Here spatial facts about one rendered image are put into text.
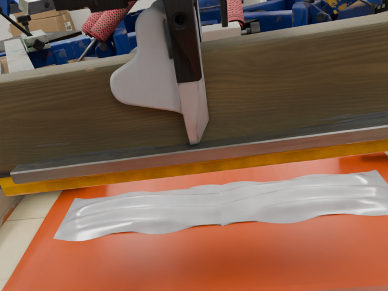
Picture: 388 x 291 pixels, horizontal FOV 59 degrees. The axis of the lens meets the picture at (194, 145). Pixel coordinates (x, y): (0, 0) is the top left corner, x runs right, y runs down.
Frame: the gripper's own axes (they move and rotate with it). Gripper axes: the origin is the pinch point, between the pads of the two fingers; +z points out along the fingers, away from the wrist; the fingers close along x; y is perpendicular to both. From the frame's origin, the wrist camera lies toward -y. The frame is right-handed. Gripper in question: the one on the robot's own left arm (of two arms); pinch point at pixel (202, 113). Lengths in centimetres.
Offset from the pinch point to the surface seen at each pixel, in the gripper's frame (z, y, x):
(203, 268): 13.7, 1.6, 2.5
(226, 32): 2.1, -3.6, -40.5
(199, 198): 13.0, 2.0, -6.7
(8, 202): 12.3, 25.2, -8.4
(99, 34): 4, 30, -71
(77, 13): 29, 166, -426
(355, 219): 13.6, -13.1, -2.1
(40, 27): 34, 196, -378
